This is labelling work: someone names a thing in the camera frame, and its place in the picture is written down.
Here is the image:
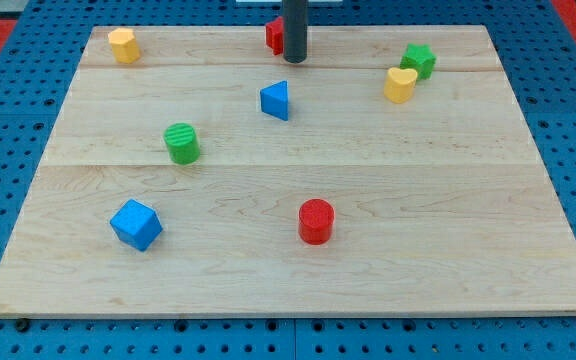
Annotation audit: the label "blue triangle block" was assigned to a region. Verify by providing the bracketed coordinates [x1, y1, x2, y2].
[260, 80, 289, 121]

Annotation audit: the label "red cylinder block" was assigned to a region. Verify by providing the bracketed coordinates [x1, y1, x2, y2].
[298, 198, 335, 245]

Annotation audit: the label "light wooden board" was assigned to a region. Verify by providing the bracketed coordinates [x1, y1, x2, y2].
[0, 25, 576, 319]

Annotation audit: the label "green cylinder block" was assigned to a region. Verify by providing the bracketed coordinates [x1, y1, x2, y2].
[163, 123, 200, 165]

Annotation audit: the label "yellow heart block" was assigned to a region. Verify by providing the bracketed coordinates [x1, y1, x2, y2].
[383, 67, 418, 104]

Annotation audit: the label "red block behind rod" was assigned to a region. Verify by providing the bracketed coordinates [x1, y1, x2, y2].
[265, 16, 284, 55]

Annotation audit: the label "blue cube block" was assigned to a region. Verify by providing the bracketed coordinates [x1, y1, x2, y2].
[109, 199, 163, 251]

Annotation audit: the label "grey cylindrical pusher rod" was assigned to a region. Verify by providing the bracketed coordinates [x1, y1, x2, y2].
[282, 0, 308, 64]

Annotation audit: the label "green star block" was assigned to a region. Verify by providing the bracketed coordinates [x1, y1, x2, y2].
[399, 43, 436, 80]

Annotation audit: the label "yellow hexagon block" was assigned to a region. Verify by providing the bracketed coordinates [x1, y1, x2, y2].
[108, 27, 141, 64]

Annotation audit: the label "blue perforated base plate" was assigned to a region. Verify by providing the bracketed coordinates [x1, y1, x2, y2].
[0, 1, 576, 359]

